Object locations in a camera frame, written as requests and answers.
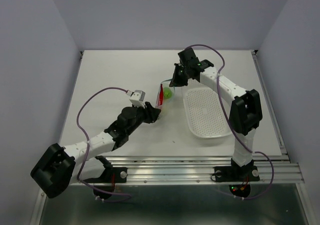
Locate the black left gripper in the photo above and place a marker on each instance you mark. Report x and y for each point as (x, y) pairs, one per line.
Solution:
(150, 113)

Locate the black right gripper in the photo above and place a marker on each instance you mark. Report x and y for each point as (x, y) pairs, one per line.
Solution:
(176, 82)

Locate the green toy pepper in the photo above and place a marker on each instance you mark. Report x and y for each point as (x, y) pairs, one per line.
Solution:
(167, 93)

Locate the red toy chili pepper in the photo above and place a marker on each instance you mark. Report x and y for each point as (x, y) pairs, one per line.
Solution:
(160, 96)

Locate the clear zip top bag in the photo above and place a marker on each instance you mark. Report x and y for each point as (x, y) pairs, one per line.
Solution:
(169, 103)

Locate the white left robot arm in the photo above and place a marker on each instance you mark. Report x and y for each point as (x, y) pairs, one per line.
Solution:
(61, 166)

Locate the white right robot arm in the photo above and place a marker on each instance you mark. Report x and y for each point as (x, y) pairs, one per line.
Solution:
(241, 107)

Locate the white perforated plastic basket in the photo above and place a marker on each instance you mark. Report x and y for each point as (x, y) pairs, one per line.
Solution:
(203, 111)

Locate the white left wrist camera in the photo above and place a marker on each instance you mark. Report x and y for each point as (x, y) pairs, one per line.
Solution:
(136, 98)

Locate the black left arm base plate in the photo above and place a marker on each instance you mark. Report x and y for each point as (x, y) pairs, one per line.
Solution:
(104, 187)

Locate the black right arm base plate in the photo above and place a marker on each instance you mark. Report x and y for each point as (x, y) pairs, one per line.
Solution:
(239, 178)

